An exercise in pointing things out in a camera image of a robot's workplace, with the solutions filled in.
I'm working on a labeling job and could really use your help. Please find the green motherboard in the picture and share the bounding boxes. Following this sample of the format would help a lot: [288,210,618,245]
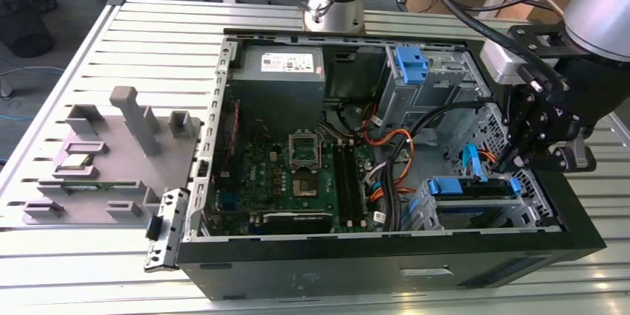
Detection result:
[204,122,393,235]

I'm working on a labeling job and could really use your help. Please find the hard disk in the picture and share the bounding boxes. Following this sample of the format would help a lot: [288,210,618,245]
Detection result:
[426,176,523,227]

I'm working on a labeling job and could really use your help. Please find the black graphics card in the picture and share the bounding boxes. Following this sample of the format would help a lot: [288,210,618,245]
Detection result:
[248,210,335,235]

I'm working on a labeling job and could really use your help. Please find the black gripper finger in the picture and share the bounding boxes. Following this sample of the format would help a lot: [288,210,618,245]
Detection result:
[494,83,553,175]
[521,136,598,175]

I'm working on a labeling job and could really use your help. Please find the power wire with black plug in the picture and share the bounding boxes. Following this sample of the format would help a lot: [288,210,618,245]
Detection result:
[474,148,511,183]

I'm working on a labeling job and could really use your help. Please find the metal socket cover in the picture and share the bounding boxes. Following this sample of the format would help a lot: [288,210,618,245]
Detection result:
[287,129,324,173]

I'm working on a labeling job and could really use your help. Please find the thick black cable bundle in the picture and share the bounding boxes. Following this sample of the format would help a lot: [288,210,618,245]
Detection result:
[386,99,497,233]

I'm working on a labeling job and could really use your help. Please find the blue plastic drive latch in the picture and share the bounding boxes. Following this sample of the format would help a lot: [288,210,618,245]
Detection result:
[395,45,430,86]

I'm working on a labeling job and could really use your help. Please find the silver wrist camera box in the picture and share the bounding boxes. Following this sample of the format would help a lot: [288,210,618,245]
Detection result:
[479,39,529,84]

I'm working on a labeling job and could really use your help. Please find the silver disk bay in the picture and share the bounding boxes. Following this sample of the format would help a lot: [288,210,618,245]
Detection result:
[418,173,547,230]

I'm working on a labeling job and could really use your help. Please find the yellow black power wires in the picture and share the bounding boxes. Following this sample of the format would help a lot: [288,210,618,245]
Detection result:
[316,121,355,139]

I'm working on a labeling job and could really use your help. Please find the grey power supply unit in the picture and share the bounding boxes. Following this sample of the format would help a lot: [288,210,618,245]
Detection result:
[230,44,328,135]

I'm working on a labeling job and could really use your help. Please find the CPU socket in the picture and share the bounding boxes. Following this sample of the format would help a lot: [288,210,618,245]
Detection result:
[290,177,320,198]

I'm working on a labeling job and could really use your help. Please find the black camera cable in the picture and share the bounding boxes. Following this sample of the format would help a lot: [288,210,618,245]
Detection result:
[418,0,562,83]

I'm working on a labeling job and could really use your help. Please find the black PC case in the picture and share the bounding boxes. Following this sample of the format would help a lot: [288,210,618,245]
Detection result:
[175,27,606,301]

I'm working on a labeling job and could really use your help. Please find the black RAM slot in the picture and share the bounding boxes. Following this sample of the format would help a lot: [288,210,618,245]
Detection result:
[332,139,348,227]
[346,139,369,228]

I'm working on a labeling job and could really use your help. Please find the orange red wire bundle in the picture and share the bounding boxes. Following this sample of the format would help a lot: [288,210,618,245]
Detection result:
[362,127,418,201]

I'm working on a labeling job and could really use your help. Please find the silver drive cage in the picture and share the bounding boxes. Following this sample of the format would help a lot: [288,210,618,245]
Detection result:
[377,44,493,137]

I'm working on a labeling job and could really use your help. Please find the silver card retention bracket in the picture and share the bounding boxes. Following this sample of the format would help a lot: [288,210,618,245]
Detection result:
[142,187,192,271]

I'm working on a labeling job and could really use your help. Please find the silver CPU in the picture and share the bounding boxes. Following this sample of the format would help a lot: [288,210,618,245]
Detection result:
[59,153,98,170]

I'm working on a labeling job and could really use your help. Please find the blue floor cable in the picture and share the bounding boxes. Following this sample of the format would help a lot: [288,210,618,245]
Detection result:
[0,66,66,122]

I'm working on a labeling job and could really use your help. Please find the blue data wire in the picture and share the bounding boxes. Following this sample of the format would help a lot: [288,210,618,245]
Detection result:
[462,142,490,184]

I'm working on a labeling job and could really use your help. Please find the black mesh waste bin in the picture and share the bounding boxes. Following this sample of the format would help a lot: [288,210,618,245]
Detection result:
[0,0,59,58]

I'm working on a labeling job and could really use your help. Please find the green RAM stick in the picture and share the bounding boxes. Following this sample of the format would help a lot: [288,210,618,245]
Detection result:
[42,181,139,192]

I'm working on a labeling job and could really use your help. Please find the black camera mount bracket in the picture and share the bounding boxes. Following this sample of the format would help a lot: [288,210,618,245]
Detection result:
[506,24,590,58]

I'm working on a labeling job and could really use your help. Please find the grey parts rack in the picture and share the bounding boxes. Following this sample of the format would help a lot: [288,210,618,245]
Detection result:
[21,86,206,226]

